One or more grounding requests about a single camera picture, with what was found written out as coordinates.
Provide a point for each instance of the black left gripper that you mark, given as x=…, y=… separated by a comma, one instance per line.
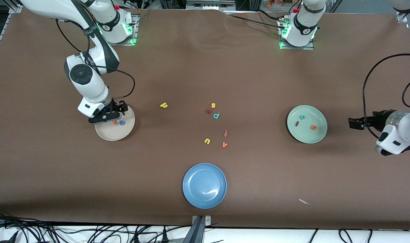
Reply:
x=377, y=119

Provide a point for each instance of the orange flowers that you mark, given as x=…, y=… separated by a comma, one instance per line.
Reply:
x=279, y=2

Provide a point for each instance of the black power plug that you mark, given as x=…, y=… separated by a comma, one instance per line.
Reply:
x=136, y=239
x=165, y=236

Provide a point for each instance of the brown table cover sheet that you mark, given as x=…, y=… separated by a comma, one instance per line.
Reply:
x=205, y=67

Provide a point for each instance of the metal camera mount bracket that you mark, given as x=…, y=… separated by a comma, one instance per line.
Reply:
x=199, y=233

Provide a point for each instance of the beige brown plate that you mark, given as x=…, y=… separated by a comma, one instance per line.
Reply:
x=114, y=133

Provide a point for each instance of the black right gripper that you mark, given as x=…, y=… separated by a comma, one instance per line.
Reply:
x=117, y=106

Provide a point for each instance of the blue plate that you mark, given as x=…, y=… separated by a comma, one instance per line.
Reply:
x=205, y=185

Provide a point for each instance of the grey power box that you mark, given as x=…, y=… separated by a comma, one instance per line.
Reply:
x=210, y=5

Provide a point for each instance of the green plate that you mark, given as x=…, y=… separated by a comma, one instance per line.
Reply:
x=307, y=133

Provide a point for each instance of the white paper scrap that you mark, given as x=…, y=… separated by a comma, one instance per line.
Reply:
x=304, y=201

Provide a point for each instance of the aluminium frame profile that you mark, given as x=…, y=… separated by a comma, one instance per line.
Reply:
x=401, y=17
x=15, y=7

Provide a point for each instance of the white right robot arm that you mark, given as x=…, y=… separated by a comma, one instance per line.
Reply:
x=90, y=87

